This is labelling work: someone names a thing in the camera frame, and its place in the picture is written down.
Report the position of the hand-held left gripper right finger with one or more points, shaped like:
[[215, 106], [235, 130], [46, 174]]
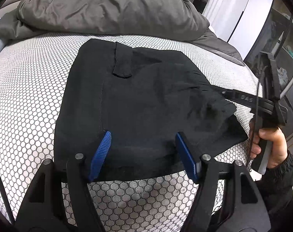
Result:
[[185, 154]]

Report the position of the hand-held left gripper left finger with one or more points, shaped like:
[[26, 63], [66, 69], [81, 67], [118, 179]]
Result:
[[100, 154]]

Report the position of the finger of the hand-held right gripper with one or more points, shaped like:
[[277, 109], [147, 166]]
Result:
[[240, 98]]

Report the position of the black pants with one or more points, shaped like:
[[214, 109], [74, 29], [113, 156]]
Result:
[[141, 106]]

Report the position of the person's right forearm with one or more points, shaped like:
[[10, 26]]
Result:
[[279, 183]]

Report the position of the person's right hand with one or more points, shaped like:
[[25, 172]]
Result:
[[276, 145]]

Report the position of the white wardrobe panel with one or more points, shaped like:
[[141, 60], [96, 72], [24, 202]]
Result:
[[253, 9]]

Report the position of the white honeycomb mattress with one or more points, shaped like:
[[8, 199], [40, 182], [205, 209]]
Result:
[[27, 96]]

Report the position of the white curtain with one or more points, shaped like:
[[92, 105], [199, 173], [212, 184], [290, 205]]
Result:
[[221, 0]]

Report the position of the grey duvet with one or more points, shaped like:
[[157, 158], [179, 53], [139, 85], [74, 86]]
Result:
[[107, 7]]

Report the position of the dark grey pillow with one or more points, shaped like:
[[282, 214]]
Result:
[[6, 30]]

